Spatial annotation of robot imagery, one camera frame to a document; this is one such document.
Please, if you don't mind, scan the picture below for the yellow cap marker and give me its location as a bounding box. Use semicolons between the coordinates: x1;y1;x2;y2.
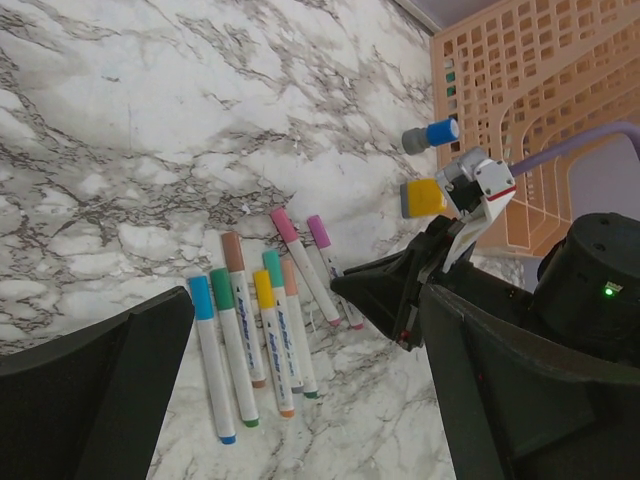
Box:
253;270;295;419

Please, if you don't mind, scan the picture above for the yellow grey square stamp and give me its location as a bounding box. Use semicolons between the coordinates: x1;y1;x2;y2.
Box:
400;178;447;219

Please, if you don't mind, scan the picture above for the peach plastic file organizer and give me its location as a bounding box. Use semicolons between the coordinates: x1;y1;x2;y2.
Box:
428;0;640;259

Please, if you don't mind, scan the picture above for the blue cap left marker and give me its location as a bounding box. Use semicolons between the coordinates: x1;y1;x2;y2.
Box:
187;275;236;445

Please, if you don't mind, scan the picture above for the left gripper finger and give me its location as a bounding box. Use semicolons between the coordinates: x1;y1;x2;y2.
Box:
1;287;194;479

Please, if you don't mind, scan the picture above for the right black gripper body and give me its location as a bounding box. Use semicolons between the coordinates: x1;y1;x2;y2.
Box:
417;214;639;479

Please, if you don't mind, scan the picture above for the teal cap marker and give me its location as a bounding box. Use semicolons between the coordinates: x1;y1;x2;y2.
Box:
262;250;318;399

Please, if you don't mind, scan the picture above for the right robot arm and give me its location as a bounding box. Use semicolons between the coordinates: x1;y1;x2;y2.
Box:
330;213;639;479

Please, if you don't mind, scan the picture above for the brown cap marker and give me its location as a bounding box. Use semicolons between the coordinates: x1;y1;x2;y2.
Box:
221;232;267;389

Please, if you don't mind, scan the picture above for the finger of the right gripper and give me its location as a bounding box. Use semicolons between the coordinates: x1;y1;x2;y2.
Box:
330;247;425;350

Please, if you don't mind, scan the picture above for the green cap left marker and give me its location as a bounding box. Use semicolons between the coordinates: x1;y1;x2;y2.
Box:
209;268;260;428

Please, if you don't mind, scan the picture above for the blue grey round stamp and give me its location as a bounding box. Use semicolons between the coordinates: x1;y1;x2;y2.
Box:
401;118;460;155

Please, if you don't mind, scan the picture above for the pink cap marker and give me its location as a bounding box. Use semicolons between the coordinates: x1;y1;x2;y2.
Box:
270;207;341;326

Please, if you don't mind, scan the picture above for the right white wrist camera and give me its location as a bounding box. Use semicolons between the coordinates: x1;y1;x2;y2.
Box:
435;147;516;273

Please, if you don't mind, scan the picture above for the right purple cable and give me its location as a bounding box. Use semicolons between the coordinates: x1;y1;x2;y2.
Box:
509;120;640;177

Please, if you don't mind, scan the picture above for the magenta cap marker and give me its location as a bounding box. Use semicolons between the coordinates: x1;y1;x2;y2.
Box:
307;215;365;330

